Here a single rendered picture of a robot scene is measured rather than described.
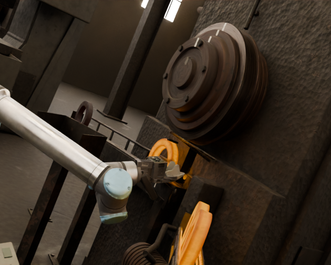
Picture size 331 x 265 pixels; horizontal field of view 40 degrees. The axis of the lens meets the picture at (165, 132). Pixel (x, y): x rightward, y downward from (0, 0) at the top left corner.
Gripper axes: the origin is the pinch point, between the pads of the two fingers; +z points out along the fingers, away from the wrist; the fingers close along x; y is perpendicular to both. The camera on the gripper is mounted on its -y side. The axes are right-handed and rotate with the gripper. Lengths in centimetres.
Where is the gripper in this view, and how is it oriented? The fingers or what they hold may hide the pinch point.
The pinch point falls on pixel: (180, 175)
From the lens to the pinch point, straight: 177.3
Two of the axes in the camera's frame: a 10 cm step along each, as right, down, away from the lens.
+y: 1.2, -9.6, -2.6
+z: 8.9, -0.1, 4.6
